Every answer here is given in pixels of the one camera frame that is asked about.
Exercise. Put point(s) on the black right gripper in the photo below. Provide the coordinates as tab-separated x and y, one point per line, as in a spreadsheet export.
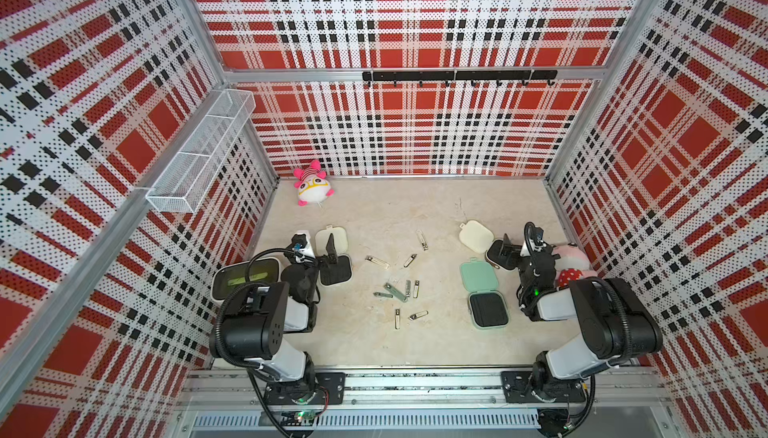
522	257

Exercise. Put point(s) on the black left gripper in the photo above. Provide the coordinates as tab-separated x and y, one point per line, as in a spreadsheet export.
315	262

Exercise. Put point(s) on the cream manicure case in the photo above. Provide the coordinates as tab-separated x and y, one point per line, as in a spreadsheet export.
500	253
342	271

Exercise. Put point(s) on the silver nail clipper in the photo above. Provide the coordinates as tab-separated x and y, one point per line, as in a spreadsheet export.
377	261

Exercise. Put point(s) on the green nail clipper large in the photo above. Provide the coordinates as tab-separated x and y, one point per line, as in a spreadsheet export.
396	293

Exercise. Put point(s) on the small silver clipper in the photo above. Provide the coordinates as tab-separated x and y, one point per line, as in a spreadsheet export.
410	260

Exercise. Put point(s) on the mint green manicure case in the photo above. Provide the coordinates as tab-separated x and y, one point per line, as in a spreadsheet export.
487	305

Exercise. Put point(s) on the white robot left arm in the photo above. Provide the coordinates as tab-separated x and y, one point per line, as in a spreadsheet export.
257	313

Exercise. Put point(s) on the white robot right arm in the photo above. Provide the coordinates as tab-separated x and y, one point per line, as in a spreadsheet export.
614	326

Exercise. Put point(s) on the cream nail clipper far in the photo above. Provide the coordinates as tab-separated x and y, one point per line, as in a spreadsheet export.
422	240

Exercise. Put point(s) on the silver clipper bottom right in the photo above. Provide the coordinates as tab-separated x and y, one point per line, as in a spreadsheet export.
418	315

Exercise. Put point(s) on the pink frog plush red dress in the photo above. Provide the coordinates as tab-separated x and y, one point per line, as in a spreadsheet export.
571	264

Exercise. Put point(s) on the pink white owl plush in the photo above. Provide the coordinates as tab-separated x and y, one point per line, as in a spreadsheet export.
312	185

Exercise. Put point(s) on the white box green screen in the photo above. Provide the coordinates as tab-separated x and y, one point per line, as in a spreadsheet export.
227	279

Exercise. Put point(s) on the white wire mesh shelf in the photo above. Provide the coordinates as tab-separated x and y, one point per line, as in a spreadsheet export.
186	180

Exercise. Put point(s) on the black wall hook rail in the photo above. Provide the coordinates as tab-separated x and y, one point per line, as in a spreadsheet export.
522	76

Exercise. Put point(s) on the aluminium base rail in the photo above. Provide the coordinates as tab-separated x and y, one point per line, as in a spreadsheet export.
490	401

